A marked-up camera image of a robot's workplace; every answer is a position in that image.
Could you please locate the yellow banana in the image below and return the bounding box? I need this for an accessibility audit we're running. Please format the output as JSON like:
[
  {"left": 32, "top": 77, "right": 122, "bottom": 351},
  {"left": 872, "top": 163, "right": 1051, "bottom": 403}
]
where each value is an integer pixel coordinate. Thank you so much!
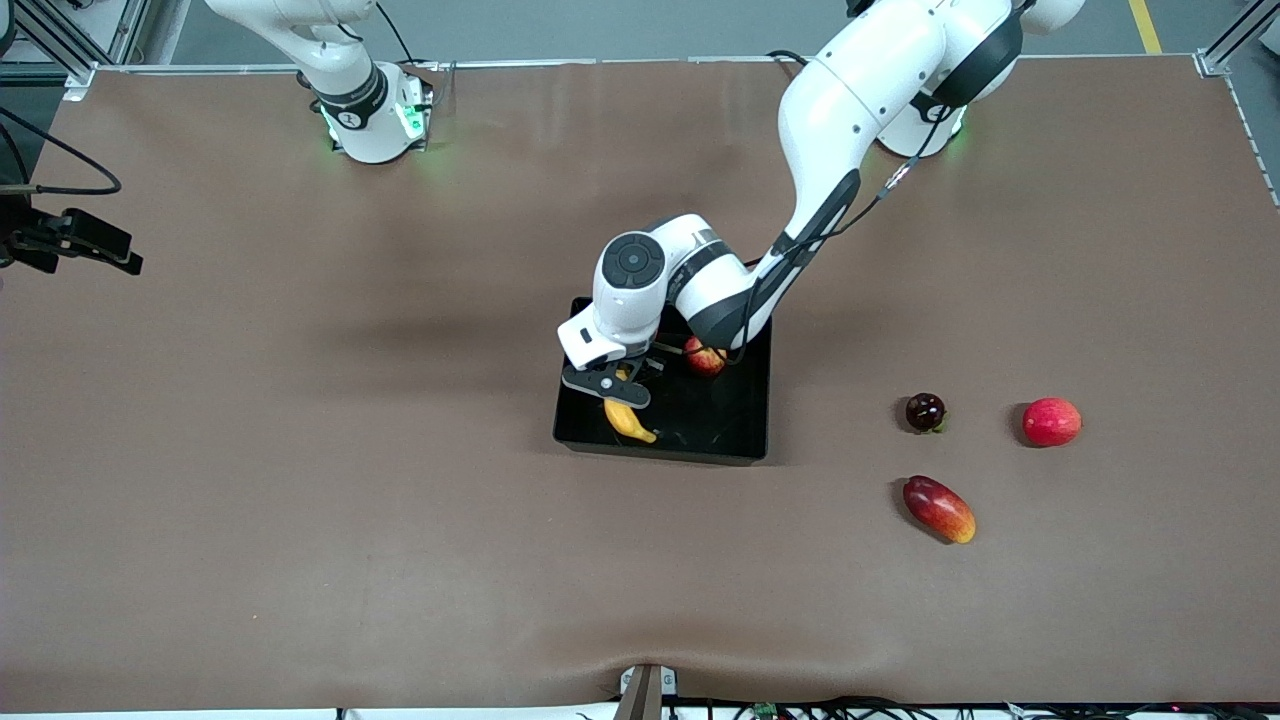
[{"left": 603, "top": 368, "right": 659, "bottom": 445}]

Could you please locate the black plastic box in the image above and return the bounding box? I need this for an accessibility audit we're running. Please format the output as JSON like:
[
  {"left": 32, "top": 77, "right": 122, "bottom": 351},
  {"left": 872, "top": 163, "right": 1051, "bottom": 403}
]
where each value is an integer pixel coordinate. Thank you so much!
[{"left": 553, "top": 296, "right": 774, "bottom": 467}]

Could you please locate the dark red plum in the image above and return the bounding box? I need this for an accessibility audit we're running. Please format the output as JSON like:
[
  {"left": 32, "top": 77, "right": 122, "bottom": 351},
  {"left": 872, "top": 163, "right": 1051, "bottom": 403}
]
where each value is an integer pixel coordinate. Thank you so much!
[{"left": 905, "top": 392, "right": 948, "bottom": 435}]

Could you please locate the red yellow mango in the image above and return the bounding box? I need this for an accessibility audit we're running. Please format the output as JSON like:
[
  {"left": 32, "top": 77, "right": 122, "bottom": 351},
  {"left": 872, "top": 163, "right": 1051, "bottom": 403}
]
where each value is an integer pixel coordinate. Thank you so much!
[{"left": 902, "top": 475, "right": 977, "bottom": 545}]

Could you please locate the large table cover mat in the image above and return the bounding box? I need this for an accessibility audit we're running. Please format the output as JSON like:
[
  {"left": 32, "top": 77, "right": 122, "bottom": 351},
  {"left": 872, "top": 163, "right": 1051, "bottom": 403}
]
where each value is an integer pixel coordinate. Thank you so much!
[{"left": 0, "top": 55, "right": 1280, "bottom": 713}]

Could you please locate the red pomegranate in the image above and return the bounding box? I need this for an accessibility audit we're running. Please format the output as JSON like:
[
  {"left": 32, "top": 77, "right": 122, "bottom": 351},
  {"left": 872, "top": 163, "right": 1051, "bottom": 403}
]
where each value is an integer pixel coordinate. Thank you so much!
[{"left": 1022, "top": 397, "right": 1083, "bottom": 448}]

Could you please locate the aluminium profile frame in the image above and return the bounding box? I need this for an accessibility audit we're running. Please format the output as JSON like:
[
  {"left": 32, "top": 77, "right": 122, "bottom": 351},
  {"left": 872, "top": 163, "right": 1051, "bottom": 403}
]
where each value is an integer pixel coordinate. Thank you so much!
[
  {"left": 1195, "top": 0, "right": 1280, "bottom": 79},
  {"left": 0, "top": 0, "right": 151, "bottom": 101}
]

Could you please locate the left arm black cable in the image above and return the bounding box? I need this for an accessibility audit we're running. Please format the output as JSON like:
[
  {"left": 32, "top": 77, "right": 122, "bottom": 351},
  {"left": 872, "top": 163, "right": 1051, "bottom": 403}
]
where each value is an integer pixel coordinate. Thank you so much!
[{"left": 772, "top": 158, "right": 936, "bottom": 263}]

